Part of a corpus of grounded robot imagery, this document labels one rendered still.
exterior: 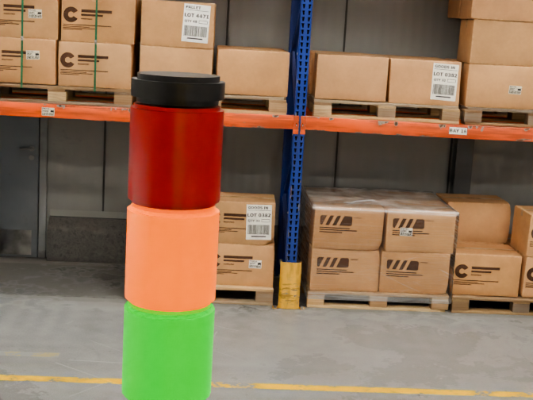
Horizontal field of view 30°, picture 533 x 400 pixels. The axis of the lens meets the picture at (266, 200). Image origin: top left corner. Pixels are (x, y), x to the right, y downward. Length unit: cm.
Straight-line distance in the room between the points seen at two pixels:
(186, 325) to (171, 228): 5
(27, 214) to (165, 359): 913
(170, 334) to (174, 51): 757
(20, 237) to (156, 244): 920
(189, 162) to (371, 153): 908
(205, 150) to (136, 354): 12
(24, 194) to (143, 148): 911
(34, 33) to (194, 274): 771
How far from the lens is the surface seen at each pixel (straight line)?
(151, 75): 52
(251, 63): 809
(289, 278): 825
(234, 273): 836
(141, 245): 53
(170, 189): 52
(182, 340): 54
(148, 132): 52
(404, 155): 964
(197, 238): 53
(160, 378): 54
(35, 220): 966
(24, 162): 958
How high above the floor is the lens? 237
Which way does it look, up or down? 10 degrees down
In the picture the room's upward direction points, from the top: 3 degrees clockwise
